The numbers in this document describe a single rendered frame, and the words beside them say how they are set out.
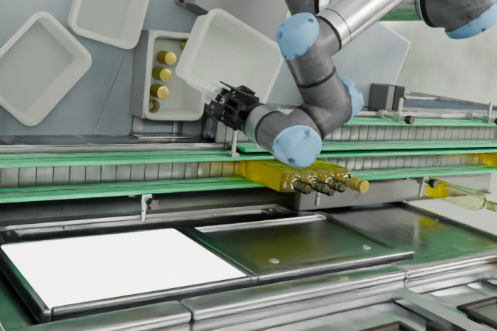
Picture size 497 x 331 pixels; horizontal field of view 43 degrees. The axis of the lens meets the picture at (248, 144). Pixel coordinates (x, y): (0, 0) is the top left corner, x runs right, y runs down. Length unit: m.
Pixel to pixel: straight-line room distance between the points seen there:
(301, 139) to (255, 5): 0.72
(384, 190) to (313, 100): 1.07
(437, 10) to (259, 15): 0.56
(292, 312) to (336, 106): 0.40
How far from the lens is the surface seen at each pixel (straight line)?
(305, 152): 1.10
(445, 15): 1.36
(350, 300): 1.33
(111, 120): 1.68
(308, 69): 1.09
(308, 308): 1.27
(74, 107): 1.64
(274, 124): 1.13
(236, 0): 1.70
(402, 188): 2.22
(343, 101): 1.14
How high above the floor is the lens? 2.27
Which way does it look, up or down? 53 degrees down
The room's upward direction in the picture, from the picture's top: 110 degrees clockwise
